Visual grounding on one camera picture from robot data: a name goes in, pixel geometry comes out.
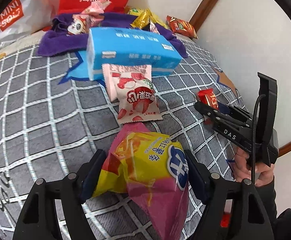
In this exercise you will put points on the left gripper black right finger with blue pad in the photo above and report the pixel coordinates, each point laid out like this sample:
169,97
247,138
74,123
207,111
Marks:
232,210

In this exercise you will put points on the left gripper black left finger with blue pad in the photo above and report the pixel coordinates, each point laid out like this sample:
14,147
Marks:
38,218

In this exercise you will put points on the small red candy packet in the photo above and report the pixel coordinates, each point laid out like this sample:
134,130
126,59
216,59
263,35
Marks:
207,97

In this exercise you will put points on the yellow pink potato chips bag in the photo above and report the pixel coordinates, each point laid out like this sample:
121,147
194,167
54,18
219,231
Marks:
153,170

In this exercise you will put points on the yellow small snack packet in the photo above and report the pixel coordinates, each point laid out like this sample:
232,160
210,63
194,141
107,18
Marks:
142,20

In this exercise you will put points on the panda pink snack packet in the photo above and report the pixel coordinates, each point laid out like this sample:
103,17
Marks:
88,18

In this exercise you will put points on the pink white thin snack packet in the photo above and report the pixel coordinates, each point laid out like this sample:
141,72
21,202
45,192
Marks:
153,28

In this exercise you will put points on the black sleeve forearm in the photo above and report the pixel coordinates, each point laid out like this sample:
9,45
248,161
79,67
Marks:
281,224

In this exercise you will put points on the person's right hand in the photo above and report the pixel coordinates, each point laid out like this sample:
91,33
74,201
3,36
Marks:
242,170

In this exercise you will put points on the grey grid bed sheet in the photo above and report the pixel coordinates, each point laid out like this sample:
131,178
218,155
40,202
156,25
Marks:
49,129

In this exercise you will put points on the white strawberry snack packet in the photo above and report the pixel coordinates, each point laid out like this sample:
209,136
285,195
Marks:
135,93

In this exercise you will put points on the red orange snack bag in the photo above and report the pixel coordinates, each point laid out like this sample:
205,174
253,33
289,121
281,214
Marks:
181,27

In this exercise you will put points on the pink peach snack packet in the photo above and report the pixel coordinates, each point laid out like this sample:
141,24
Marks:
108,79

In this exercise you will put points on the blue tissue pack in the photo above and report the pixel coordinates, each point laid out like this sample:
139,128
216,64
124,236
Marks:
129,47

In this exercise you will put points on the white newspaper print sheet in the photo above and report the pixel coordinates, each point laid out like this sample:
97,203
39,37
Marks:
22,43

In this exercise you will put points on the purple towel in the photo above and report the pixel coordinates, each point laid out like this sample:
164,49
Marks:
57,40

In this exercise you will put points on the white Miniso plastic bag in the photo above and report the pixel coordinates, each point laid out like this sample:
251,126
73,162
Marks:
24,17

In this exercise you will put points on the brown wooden door frame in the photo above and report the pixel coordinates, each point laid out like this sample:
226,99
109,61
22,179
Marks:
202,12

